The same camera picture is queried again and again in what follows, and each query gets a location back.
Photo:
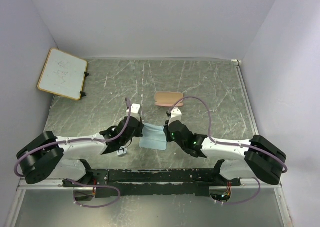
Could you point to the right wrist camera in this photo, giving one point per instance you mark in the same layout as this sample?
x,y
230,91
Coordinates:
x,y
174,115

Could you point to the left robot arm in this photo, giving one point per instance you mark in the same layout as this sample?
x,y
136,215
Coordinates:
x,y
55,157

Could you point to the small whiteboard with orange frame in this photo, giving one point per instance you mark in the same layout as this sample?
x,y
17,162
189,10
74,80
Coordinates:
x,y
63,75

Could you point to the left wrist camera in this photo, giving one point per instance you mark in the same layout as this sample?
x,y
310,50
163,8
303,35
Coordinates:
x,y
135,111

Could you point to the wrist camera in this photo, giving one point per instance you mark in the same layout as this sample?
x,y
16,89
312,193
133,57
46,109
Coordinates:
x,y
135,111
174,115

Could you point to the light blue cleaning cloth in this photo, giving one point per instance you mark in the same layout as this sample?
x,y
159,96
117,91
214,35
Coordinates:
x,y
153,137

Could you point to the white sunglasses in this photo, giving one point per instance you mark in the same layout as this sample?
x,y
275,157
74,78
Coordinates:
x,y
121,152

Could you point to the pink glasses case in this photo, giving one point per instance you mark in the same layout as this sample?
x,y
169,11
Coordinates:
x,y
167,99

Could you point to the aluminium rail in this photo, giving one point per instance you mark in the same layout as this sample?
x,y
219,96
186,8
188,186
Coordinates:
x,y
206,177

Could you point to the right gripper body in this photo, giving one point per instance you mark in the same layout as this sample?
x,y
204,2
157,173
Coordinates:
x,y
169,137

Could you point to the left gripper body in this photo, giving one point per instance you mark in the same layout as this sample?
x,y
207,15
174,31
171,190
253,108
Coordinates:
x,y
137,132

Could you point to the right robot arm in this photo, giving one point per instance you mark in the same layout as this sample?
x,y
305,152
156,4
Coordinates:
x,y
256,157

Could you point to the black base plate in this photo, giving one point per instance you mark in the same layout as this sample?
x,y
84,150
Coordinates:
x,y
185,189

